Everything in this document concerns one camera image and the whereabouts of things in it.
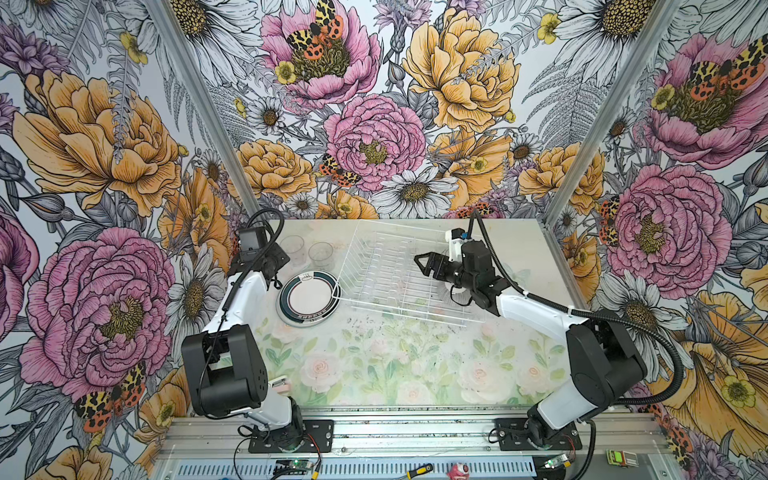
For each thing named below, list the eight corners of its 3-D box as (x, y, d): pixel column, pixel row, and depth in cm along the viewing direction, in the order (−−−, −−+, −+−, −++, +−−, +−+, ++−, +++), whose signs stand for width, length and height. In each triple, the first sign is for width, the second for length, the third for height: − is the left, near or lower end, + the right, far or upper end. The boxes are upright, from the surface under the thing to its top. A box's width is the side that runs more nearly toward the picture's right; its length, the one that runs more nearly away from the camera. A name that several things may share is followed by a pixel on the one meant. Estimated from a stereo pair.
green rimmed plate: (272, 327, 94) (268, 322, 92) (286, 276, 107) (283, 270, 104) (337, 327, 94) (336, 322, 92) (344, 276, 107) (343, 270, 104)
